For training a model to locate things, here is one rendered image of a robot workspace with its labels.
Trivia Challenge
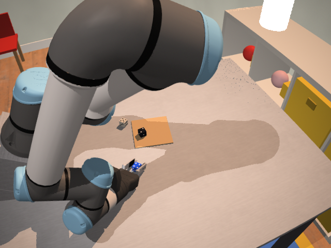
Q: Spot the white die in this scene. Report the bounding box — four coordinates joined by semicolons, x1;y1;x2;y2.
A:
119;118;128;128

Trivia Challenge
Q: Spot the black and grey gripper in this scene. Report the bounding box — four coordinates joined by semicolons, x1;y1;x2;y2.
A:
107;158;147;211

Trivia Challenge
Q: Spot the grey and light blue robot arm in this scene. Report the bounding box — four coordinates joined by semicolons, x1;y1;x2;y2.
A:
1;0;223;235

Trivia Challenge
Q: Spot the orange flat mat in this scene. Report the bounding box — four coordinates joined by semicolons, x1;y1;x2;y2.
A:
131;116;173;148

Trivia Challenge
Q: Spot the blue die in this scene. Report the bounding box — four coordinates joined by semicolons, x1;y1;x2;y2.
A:
132;162;141;172

